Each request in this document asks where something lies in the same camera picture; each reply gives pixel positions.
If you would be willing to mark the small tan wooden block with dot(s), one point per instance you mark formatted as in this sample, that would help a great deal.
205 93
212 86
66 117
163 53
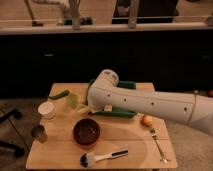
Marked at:
108 108

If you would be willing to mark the dark red bowl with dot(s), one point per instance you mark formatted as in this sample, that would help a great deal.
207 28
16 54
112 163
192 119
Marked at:
86 132

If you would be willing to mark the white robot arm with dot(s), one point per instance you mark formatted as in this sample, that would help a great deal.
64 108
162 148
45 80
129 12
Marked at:
193 110

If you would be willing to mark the green pepper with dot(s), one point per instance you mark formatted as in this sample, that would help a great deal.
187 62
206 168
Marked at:
59 95

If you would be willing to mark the white dish brush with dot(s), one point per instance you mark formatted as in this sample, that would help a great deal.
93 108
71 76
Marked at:
90 159

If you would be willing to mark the metal cup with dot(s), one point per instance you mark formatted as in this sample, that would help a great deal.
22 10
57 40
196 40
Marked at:
39 133

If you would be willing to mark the silver fork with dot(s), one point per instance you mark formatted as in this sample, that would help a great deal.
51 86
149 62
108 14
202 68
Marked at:
163 158

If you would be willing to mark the orange round fruit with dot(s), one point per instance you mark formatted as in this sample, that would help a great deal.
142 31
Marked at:
147 120

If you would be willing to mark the white paper cup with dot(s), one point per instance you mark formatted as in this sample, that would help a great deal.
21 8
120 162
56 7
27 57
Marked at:
46 110

